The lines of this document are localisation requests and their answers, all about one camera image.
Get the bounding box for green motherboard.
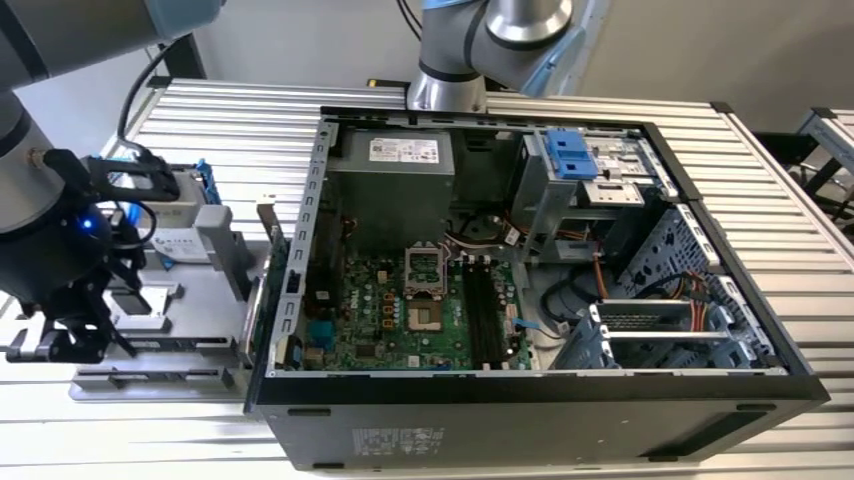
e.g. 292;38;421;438
292;249;535;374

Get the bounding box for CPU chip silver top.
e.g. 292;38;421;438
109;284;181;331

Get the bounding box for blue plastic drive bracket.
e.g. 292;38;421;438
543;128;599;181

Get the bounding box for hard disk in blue carrier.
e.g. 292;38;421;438
136;159;225;266

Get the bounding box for orange SATA cable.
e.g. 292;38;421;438
591;252;608;304

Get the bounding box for grey power supply unit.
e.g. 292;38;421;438
325;127;459;236

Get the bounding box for black cable bundle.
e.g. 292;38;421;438
537;277;601;334

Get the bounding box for metal socket cover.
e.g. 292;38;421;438
403;241;449;297

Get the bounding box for black metal post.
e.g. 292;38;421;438
156;32;208;81

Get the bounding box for metal slat side table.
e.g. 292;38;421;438
785;107;854;221

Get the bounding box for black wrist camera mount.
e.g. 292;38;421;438
82;153;185;204

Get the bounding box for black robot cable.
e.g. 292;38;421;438
116;42;194;151

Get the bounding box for metal optical drive cage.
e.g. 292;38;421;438
512;127;675;261

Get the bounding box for metal hard disk cage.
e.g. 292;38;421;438
552;298;755;371

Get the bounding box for CPU socket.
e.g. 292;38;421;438
405;297;448;335

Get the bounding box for black open PC case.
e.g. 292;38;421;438
242;102;832;471

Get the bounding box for grey parts rack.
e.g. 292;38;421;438
69;199;294;401

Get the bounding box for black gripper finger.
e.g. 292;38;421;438
92;254;145;359
2;279;112;365

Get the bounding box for graphics card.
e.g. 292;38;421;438
246;193;296;369

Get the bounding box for yellow black power wire bundle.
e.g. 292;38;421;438
443;212;532;251

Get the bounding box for coloured disk power wires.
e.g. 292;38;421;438
672;272;716;334

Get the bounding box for blue port connector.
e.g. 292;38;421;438
304;321;336;352

